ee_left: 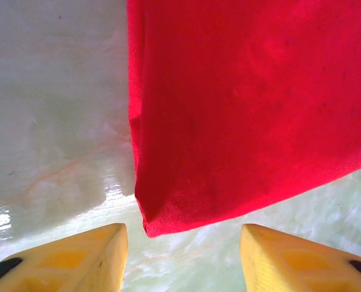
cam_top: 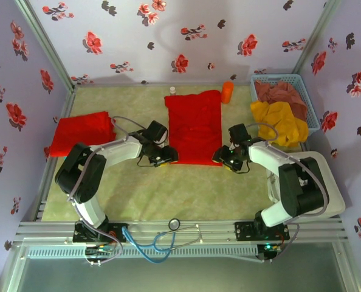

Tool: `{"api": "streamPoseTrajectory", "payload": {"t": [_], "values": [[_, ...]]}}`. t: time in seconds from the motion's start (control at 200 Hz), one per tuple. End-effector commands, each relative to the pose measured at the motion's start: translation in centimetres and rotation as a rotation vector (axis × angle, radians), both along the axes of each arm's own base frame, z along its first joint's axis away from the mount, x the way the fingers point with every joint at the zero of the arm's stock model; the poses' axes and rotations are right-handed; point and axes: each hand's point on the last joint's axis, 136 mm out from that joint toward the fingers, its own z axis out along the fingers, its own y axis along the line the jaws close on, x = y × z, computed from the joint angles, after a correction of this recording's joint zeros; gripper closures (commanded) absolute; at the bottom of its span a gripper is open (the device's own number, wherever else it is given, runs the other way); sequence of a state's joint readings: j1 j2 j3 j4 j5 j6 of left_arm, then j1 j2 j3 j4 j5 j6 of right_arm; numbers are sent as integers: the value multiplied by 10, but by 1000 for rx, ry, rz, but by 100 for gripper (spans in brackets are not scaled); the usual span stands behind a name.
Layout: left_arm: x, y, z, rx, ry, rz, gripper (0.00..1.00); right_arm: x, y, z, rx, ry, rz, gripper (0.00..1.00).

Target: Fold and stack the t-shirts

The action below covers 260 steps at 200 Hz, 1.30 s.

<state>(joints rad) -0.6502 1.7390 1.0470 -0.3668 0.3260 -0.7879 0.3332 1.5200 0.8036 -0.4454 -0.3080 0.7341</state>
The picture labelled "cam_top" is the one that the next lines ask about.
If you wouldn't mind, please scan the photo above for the red t-shirt with white print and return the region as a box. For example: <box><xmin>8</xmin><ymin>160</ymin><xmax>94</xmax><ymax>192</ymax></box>
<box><xmin>163</xmin><ymin>89</ymin><xmax>225</xmax><ymax>168</ymax></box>

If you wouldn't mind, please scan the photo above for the yellow t-shirt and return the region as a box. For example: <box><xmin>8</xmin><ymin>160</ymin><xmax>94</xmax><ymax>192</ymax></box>
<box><xmin>249</xmin><ymin>100</ymin><xmax>310</xmax><ymax>149</ymax></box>

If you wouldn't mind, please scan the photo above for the orange cylinder container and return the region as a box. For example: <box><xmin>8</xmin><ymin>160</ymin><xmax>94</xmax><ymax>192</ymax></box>
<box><xmin>221</xmin><ymin>81</ymin><xmax>235</xmax><ymax>105</ymax></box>

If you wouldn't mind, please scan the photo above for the blue stethoscope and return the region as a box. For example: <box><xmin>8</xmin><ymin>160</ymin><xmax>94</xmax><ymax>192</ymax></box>
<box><xmin>121</xmin><ymin>218</ymin><xmax>204</xmax><ymax>263</ymax></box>

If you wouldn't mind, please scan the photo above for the brownish pink t-shirt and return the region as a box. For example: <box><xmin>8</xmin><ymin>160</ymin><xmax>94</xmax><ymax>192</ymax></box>
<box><xmin>253</xmin><ymin>80</ymin><xmax>308</xmax><ymax>120</ymax></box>

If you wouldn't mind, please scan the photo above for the blue plastic basket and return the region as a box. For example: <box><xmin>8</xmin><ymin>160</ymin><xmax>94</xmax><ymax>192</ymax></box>
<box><xmin>249</xmin><ymin>73</ymin><xmax>317</xmax><ymax>138</ymax></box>

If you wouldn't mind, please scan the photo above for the folded red t-shirt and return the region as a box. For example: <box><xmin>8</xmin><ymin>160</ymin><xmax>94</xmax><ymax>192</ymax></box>
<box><xmin>47</xmin><ymin>111</ymin><xmax>118</xmax><ymax>158</ymax></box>

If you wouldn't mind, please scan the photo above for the right controller board green light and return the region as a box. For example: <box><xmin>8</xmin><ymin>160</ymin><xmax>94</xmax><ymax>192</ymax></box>
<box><xmin>258</xmin><ymin>242</ymin><xmax>283</xmax><ymax>264</ymax></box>

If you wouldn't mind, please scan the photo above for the grey right arm cable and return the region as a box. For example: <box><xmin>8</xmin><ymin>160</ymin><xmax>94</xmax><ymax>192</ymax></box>
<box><xmin>244</xmin><ymin>122</ymin><xmax>329</xmax><ymax>263</ymax></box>

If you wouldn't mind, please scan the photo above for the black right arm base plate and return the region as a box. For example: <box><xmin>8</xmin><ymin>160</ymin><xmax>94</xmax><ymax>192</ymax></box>
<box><xmin>234</xmin><ymin>220</ymin><xmax>291</xmax><ymax>243</ymax></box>

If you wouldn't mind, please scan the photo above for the aluminium frame rail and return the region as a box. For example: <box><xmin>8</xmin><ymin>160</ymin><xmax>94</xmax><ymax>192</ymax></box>
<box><xmin>13</xmin><ymin>220</ymin><xmax>349</xmax><ymax>245</ymax></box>

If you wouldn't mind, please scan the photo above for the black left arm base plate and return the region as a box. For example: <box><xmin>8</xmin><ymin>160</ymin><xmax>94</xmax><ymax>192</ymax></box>
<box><xmin>72</xmin><ymin>221</ymin><xmax>129</xmax><ymax>244</ymax></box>

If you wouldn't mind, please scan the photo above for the grey slotted cable duct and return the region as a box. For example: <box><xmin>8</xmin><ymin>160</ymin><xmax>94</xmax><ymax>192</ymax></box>
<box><xmin>26</xmin><ymin>245</ymin><xmax>258</xmax><ymax>260</ymax></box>

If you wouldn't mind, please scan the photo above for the left controller board with wires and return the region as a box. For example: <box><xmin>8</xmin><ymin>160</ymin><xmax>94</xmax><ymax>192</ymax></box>
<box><xmin>83</xmin><ymin>234</ymin><xmax>125</xmax><ymax>268</ymax></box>

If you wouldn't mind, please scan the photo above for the aluminium frame post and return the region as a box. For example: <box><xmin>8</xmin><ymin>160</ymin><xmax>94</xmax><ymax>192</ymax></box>
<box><xmin>292</xmin><ymin>0</ymin><xmax>343</xmax><ymax>77</ymax></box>
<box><xmin>13</xmin><ymin>0</ymin><xmax>77</xmax><ymax>92</ymax></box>

